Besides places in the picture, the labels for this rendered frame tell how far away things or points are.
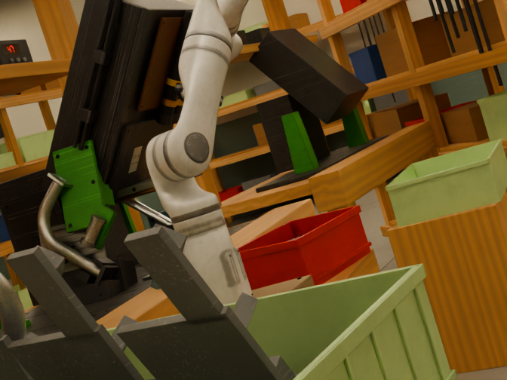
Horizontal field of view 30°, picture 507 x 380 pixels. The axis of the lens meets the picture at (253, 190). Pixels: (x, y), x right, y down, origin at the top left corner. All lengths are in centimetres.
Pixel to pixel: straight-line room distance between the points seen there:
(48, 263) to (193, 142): 65
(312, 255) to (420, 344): 97
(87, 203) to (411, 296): 130
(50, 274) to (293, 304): 40
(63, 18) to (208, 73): 156
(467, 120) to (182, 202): 360
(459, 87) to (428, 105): 576
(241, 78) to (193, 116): 1035
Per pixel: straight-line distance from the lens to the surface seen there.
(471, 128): 514
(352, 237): 229
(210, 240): 166
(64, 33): 323
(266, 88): 1129
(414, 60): 538
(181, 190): 170
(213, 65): 173
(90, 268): 230
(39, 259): 104
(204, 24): 177
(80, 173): 237
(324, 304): 129
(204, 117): 168
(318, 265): 214
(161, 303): 198
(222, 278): 166
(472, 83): 1110
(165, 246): 93
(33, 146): 857
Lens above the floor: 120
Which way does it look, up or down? 4 degrees down
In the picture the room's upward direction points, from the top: 18 degrees counter-clockwise
